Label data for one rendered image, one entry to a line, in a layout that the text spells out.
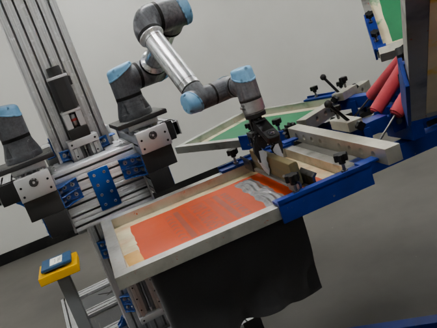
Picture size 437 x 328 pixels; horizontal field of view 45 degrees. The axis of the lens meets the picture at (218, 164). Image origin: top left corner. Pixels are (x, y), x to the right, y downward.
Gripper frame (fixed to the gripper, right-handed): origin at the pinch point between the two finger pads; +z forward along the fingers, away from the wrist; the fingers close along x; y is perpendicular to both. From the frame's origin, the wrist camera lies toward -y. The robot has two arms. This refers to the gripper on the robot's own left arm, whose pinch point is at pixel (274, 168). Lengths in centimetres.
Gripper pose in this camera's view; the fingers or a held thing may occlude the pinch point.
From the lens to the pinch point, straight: 178.3
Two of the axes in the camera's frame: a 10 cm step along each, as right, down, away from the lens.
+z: 3.2, 9.2, 2.3
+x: -9.1, 3.7, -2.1
